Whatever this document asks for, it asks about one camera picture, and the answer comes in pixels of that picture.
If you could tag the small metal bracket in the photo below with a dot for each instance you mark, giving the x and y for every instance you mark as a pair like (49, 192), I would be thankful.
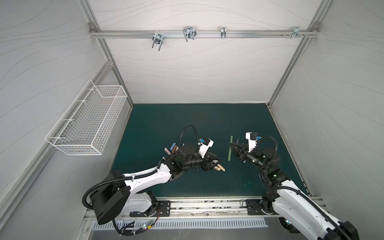
(223, 32)

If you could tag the dark green pen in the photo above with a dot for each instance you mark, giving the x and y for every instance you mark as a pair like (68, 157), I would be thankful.
(230, 149)

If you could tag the green table mat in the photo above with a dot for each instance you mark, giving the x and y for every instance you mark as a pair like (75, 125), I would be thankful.
(153, 127)

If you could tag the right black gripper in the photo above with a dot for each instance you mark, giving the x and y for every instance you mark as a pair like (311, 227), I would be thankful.
(243, 153)

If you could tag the metal hook bracket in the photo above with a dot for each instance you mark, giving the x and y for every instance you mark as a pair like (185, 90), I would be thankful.
(295, 34)

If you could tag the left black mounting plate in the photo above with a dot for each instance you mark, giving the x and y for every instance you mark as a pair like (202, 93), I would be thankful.
(161, 208)

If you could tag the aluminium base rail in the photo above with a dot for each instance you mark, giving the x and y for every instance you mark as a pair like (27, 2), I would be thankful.
(209, 207)

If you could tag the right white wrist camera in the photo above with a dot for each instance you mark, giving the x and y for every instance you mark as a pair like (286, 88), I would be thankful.
(253, 139)

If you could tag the white wire basket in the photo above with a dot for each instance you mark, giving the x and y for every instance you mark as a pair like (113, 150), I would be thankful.
(86, 125)

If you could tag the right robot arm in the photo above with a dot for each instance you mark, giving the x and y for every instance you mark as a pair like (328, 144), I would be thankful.
(298, 212)

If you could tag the pink pen cap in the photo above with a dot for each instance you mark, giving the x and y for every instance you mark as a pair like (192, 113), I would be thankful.
(167, 151)

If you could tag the white slotted cable duct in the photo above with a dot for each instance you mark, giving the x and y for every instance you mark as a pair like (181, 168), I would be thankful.
(173, 224)

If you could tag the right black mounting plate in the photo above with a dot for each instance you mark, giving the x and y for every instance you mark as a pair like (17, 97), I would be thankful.
(254, 207)

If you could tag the metal U-bolt clamp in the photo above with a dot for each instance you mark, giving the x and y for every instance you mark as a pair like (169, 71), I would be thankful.
(158, 39)

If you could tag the black mounting plate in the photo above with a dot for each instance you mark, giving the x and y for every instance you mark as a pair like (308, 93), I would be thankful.
(254, 207)
(161, 208)

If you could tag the aluminium crossbar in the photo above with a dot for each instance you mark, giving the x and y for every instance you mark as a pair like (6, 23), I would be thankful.
(201, 34)

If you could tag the metal U-bolt hook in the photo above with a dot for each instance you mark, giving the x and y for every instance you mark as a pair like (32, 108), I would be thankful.
(189, 33)

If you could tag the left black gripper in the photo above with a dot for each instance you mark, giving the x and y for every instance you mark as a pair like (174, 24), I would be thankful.
(206, 165)

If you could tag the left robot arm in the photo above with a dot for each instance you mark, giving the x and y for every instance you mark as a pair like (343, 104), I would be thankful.
(118, 192)

